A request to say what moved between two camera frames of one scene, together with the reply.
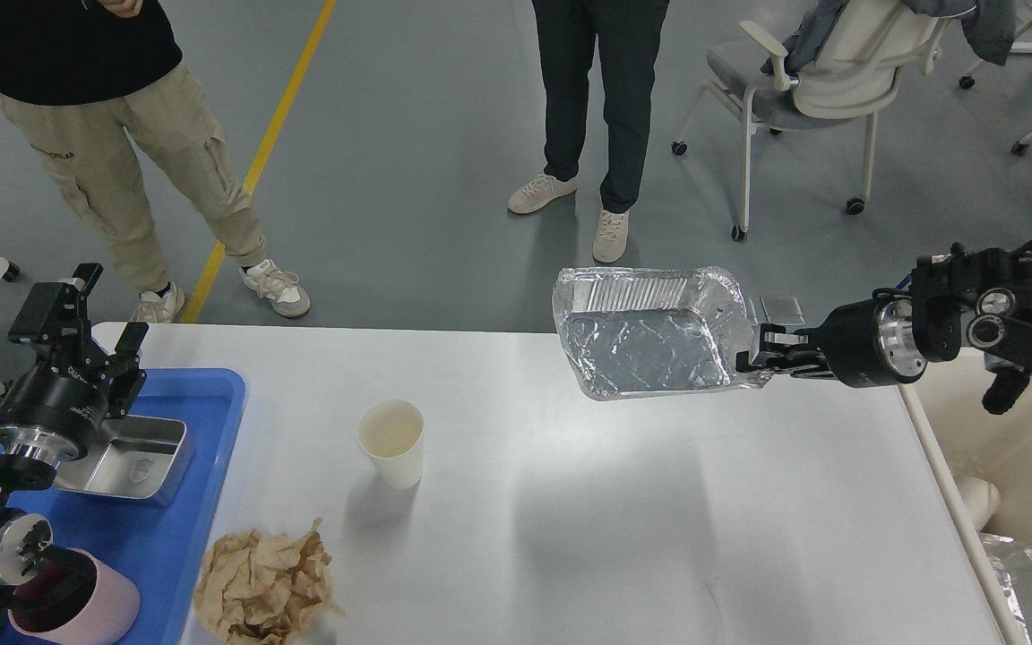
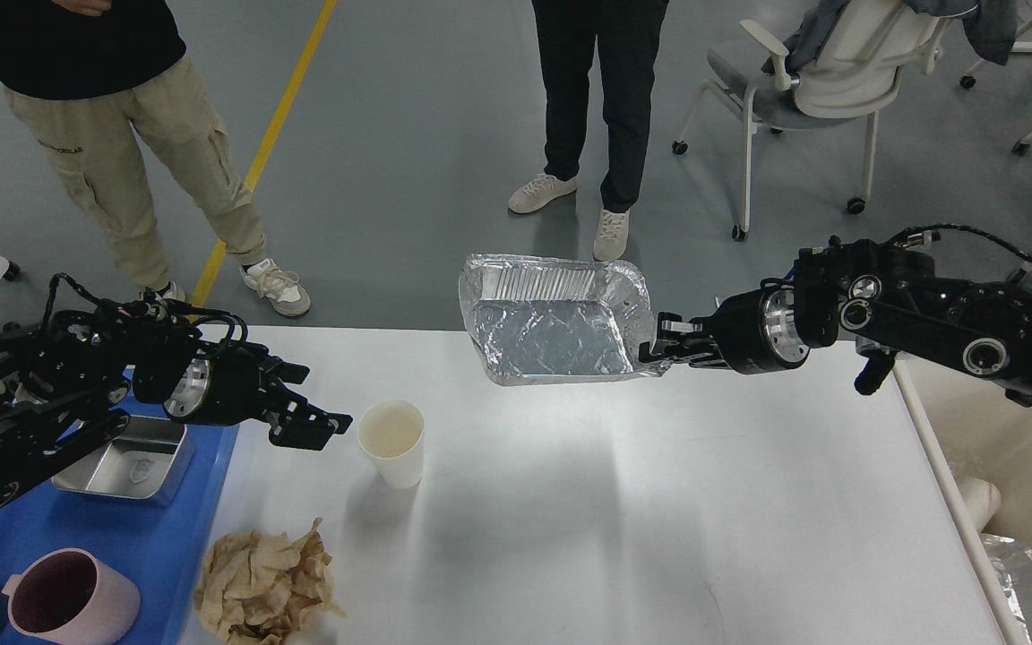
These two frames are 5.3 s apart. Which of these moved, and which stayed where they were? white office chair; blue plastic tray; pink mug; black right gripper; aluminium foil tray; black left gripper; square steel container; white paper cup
Moved: black left gripper; black right gripper; aluminium foil tray
Stayed: pink mug; white office chair; blue plastic tray; square steel container; white paper cup
